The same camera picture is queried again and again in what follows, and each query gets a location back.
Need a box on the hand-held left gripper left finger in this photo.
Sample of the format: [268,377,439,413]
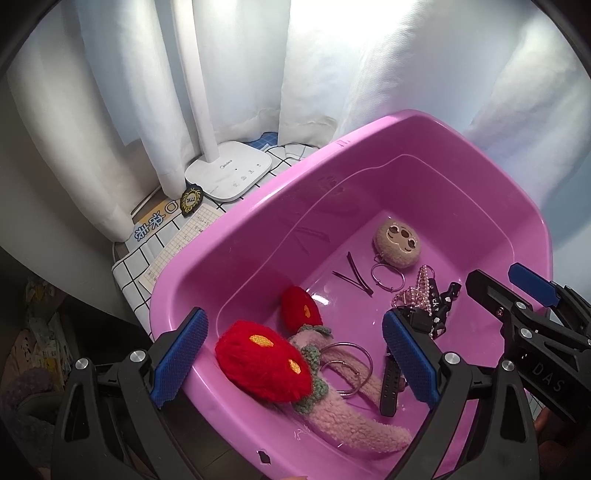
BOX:
[50,307,209,480]

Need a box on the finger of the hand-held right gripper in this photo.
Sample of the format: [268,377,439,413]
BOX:
[508,263,591,340]
[465,270,546,352]

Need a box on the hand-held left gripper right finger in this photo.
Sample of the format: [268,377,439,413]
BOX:
[382,308,541,480]

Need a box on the black wrist watch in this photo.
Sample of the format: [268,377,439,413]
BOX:
[379,307,439,418]

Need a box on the large silver bangle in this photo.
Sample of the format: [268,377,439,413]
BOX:
[322,342,375,386]

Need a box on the black strap keychain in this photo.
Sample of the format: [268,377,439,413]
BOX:
[422,277,462,324]

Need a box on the pearl hair claw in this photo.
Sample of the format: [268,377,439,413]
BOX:
[392,265,437,340]

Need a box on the pink fuzzy strawberry headband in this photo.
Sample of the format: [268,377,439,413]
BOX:
[215,285,413,457]

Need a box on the dark metal hair clip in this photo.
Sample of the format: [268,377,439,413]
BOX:
[331,251,374,296]

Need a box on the beige plush keychain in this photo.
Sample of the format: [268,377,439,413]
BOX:
[373,219,423,268]

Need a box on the pink plastic bin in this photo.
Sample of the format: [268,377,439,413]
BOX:
[148,109,553,480]

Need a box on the person's right hand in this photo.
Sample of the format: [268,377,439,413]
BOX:
[533,406,561,435]

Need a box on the grid paper sheet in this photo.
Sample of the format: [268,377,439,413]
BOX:
[141,203,227,294]

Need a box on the yellow white booklet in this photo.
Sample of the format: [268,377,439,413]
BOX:
[131,196,185,243]

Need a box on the pile of printed papers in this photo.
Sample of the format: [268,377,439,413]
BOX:
[18,272,70,384]

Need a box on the black gold embroidered badge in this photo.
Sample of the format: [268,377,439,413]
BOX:
[179,185,205,217]

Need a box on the purple knitted blanket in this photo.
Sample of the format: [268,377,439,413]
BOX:
[0,367,63,467]

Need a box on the white desk lamp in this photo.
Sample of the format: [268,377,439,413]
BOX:
[172,0,273,201]

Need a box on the white sheer curtain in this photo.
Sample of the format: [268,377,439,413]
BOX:
[277,0,591,217]

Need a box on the thick white curtain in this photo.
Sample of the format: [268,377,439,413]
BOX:
[7,0,185,243]

